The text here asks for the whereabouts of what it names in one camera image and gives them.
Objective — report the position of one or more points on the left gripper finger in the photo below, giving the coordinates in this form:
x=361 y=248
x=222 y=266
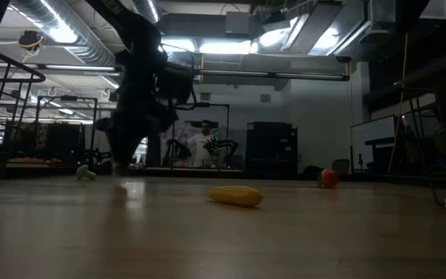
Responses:
x=124 y=149

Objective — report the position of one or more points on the ceiling light panel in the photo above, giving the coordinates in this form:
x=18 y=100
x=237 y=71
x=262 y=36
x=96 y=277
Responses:
x=178 y=44
x=225 y=47

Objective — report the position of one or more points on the black office chair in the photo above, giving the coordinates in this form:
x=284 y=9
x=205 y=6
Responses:
x=340 y=166

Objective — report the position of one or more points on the ribbed silver ceiling duct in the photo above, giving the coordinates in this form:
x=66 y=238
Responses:
x=76 y=35

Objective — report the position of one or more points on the small beige mushroom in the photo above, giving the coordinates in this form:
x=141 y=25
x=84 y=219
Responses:
x=84 y=172

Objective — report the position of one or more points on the long horizontal metal bar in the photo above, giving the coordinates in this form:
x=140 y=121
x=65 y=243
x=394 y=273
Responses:
x=265 y=73

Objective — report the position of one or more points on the black neighbouring robot arm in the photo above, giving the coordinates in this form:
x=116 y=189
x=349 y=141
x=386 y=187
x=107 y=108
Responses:
x=176 y=151
x=221 y=147

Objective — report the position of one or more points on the small yellow corn cob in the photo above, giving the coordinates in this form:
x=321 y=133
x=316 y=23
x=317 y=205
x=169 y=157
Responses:
x=234 y=196

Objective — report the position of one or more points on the person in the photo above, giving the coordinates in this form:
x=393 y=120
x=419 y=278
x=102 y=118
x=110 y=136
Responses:
x=201 y=149

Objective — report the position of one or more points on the small red tomato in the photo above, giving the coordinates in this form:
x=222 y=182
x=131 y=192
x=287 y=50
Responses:
x=329 y=179

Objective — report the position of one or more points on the black metal gantry frame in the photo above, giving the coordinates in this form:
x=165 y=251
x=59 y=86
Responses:
x=207 y=104
x=68 y=98

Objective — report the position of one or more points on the whiteboard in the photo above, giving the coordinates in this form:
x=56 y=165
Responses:
x=374 y=135

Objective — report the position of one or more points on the black cabinet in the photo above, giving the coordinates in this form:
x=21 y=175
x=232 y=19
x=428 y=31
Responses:
x=271 y=141

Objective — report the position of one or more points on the black dome ceiling device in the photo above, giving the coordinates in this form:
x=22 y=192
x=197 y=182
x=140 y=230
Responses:
x=30 y=40

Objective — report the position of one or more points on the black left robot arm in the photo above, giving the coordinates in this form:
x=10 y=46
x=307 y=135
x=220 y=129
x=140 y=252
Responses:
x=141 y=50

